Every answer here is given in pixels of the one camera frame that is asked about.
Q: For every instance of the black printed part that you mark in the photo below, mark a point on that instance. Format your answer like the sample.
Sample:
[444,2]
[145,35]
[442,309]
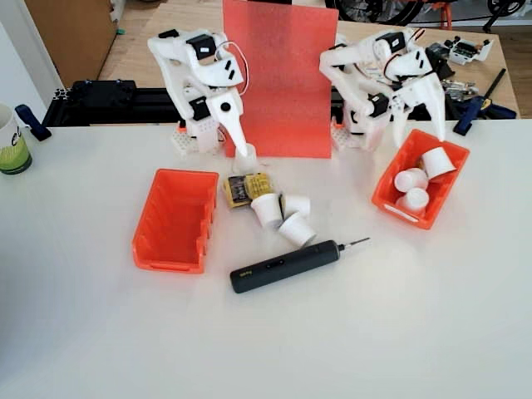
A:
[444,66]

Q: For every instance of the orange plastic bin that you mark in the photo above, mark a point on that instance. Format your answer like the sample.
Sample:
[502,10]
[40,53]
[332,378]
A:
[174,216]

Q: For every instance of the black aluminium rail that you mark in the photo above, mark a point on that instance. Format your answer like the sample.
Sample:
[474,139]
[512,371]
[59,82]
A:
[124,106]

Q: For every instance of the blue lid coffee pod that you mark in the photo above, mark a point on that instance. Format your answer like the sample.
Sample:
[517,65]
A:
[300,203]

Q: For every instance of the red foam sheet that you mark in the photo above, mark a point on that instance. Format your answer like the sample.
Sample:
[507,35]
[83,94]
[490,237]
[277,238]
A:
[282,83]

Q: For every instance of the dark grey electric screwdriver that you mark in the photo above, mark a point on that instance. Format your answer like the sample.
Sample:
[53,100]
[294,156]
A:
[274,268]

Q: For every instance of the orange bin with white label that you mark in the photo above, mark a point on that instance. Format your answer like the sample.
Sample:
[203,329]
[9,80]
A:
[440,199]

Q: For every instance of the white and green mug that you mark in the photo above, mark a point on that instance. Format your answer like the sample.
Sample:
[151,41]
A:
[12,137]

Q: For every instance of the blue clamp with black bar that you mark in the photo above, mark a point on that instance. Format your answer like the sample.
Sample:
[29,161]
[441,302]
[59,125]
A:
[467,116]

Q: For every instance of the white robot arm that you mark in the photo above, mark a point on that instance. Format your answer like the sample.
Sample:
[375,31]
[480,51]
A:
[349,54]
[166,47]

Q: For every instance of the black bicycle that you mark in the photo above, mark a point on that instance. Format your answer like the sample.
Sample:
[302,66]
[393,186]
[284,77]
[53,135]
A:
[374,10]

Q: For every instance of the white coffee pod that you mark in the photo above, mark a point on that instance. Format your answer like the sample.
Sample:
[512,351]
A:
[250,161]
[268,210]
[438,162]
[409,179]
[415,199]
[296,228]

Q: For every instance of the white fixed gripper finger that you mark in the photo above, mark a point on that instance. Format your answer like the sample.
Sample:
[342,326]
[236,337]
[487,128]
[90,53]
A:
[437,118]
[242,139]

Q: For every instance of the small green object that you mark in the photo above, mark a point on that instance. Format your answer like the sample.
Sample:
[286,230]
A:
[120,32]

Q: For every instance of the white moving gripper finger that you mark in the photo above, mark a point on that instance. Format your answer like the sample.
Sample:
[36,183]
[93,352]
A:
[400,126]

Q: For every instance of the yellow and black packet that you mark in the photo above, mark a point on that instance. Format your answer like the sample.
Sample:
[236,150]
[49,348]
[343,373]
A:
[249,187]

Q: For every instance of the silver metal clamp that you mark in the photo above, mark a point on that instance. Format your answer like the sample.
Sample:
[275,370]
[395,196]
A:
[459,89]

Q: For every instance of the white device with circuit board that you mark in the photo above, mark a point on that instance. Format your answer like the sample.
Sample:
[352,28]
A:
[465,52]

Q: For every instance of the orange stand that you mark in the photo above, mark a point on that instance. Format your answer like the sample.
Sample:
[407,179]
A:
[446,12]

